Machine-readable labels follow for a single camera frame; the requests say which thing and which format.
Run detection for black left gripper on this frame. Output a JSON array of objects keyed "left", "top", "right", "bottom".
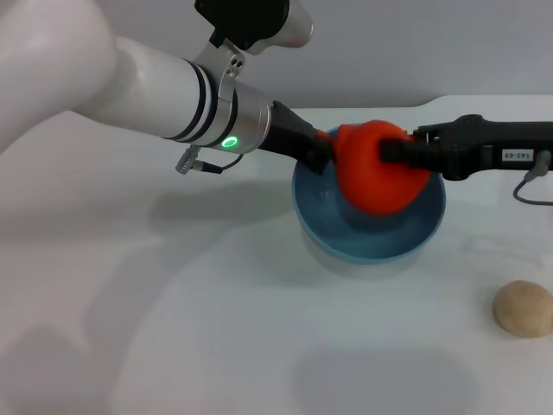
[{"left": 261, "top": 99, "right": 337, "bottom": 176}]

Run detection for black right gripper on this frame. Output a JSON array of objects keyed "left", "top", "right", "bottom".
[{"left": 379, "top": 114, "right": 553, "bottom": 182}]

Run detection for orange toy fruit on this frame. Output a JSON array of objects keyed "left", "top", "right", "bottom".
[{"left": 334, "top": 120, "right": 433, "bottom": 217}]

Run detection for blue bowl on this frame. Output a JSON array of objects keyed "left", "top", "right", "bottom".
[{"left": 292, "top": 126, "right": 447, "bottom": 264}]

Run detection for round bread bun toy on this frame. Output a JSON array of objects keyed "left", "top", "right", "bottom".
[{"left": 492, "top": 279, "right": 553, "bottom": 338}]

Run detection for grey left gripper cable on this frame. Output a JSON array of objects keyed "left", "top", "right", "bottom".
[{"left": 175, "top": 145, "right": 245, "bottom": 176}]

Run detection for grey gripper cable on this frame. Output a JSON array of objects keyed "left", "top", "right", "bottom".
[
  {"left": 175, "top": 145, "right": 245, "bottom": 176},
  {"left": 512, "top": 150, "right": 553, "bottom": 205}
]

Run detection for grey right gripper cable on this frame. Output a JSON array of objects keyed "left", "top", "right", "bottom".
[{"left": 512, "top": 150, "right": 553, "bottom": 205}]

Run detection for black and white wrist camera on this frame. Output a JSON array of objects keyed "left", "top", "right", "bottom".
[{"left": 193, "top": 0, "right": 315, "bottom": 56}]

